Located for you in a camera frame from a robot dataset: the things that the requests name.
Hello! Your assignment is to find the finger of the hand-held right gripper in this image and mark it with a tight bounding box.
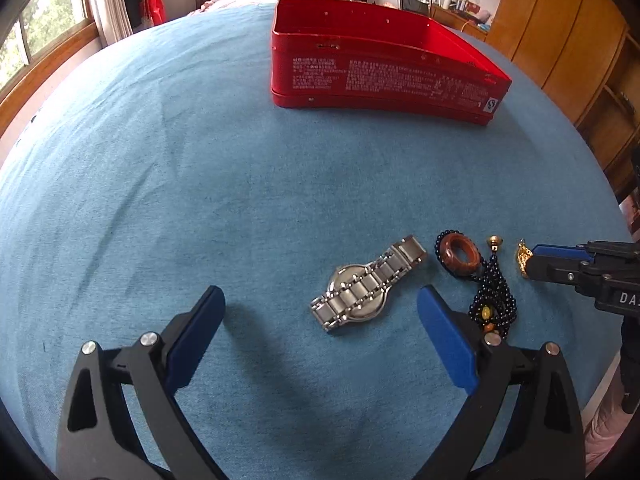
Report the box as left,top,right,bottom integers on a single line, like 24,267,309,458
531,241,640,261
525,255,598,295

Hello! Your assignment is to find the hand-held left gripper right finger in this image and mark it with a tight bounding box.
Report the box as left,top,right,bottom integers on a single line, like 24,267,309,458
416,285,586,480

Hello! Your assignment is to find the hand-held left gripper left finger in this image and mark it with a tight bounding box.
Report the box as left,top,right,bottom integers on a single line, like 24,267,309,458
56,285,226,480

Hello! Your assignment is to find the gold pendant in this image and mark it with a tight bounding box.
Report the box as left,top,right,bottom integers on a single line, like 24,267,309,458
514,239,534,277

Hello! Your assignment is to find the dark bead necklace with ring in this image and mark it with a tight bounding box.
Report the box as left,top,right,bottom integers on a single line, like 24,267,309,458
434,230,518,337

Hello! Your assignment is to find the silver wristwatch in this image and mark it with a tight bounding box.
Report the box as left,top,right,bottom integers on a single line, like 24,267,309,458
310,235,429,333

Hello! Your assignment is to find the red tin box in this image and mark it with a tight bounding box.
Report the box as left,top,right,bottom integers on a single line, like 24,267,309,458
270,0,513,127

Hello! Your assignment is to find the pink clothing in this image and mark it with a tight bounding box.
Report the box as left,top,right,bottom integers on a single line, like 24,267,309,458
582,390,640,480

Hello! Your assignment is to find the open wooden shelf unit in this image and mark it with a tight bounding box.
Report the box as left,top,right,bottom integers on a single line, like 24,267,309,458
575,25,640,201

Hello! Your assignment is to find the blue cloth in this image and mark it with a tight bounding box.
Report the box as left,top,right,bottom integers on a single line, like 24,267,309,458
0,2,632,480

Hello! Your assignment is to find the wooden wardrobe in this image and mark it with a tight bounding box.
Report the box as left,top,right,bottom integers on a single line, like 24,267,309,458
485,0,631,126

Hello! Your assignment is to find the wooden desk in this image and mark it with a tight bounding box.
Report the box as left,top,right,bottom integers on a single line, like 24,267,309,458
431,2,493,43

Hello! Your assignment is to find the red garment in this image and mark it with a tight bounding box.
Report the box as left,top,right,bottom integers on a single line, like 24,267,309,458
142,0,167,26

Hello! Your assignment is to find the floral bedsheet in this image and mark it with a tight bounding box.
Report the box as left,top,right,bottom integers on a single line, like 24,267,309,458
187,0,276,16

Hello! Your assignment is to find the long beige curtain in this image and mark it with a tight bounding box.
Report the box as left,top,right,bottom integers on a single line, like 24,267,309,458
82,0,133,48

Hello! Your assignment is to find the large wooden-framed window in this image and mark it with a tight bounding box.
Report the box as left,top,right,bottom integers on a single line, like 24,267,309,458
0,0,98,126

